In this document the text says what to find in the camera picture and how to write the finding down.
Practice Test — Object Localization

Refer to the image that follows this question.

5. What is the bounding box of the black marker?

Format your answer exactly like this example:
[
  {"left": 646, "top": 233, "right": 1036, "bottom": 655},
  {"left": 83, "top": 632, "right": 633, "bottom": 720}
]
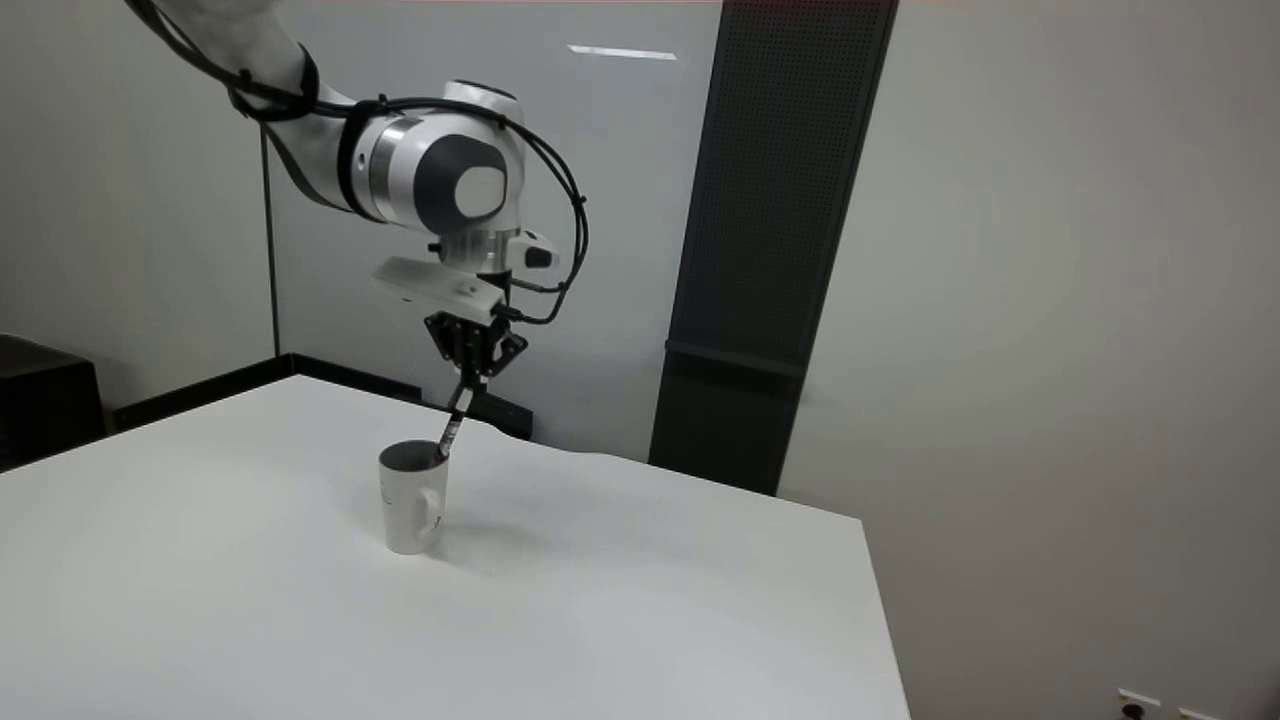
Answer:
[{"left": 437, "top": 376, "right": 476, "bottom": 459}]

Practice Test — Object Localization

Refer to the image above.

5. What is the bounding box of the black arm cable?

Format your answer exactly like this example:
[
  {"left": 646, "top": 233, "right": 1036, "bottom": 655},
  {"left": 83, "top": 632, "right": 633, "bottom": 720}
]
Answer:
[{"left": 130, "top": 0, "right": 597, "bottom": 330}]

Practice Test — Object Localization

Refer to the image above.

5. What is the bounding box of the black cabinet at left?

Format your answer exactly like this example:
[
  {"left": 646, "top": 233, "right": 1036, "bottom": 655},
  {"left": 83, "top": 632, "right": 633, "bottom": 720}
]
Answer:
[{"left": 0, "top": 338, "right": 107, "bottom": 468}]

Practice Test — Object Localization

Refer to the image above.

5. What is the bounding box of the dark door panel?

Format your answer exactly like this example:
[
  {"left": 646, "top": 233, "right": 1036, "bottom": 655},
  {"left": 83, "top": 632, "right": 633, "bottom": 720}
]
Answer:
[{"left": 646, "top": 0, "right": 898, "bottom": 497}]

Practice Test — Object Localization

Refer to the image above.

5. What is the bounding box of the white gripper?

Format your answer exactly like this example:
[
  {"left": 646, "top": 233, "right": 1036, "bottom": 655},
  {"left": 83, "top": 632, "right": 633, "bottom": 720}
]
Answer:
[{"left": 376, "top": 233, "right": 555, "bottom": 381}]

